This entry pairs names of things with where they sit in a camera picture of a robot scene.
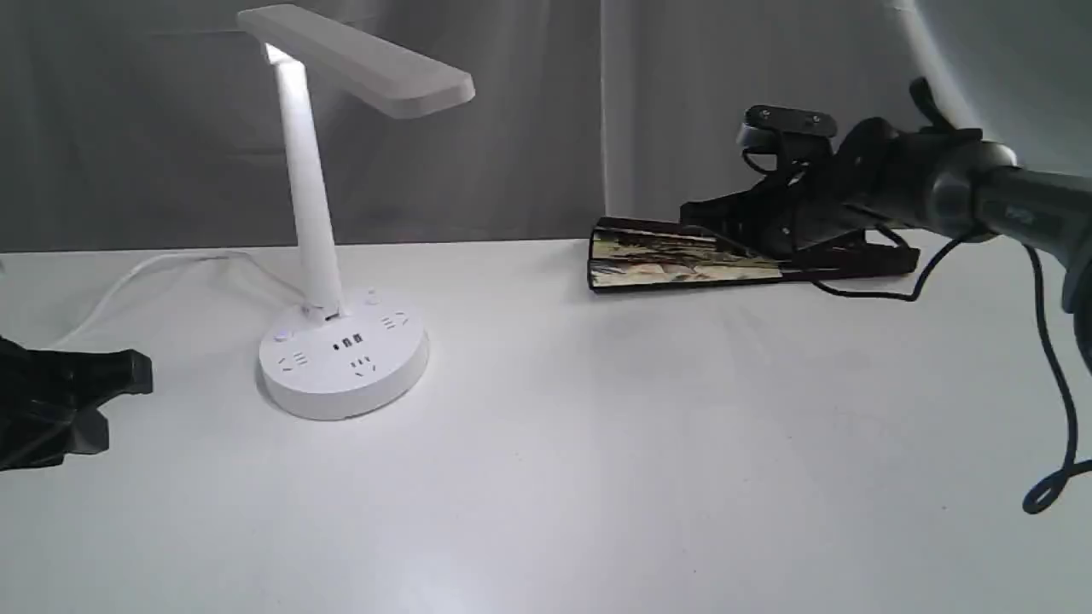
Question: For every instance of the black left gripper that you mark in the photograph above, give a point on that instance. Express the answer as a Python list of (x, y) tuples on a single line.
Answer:
[(29, 438)]

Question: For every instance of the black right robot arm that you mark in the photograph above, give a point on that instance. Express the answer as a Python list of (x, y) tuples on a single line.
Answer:
[(952, 183)]

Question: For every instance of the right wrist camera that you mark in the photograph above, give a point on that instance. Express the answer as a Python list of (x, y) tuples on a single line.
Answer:
[(787, 126)]

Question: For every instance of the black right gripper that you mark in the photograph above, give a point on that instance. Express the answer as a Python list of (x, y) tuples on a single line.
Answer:
[(875, 177)]

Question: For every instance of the white desk lamp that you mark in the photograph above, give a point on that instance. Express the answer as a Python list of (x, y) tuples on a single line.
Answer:
[(338, 353)]

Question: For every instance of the painted folding paper fan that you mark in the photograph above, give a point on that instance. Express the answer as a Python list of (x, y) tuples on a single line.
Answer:
[(629, 256)]

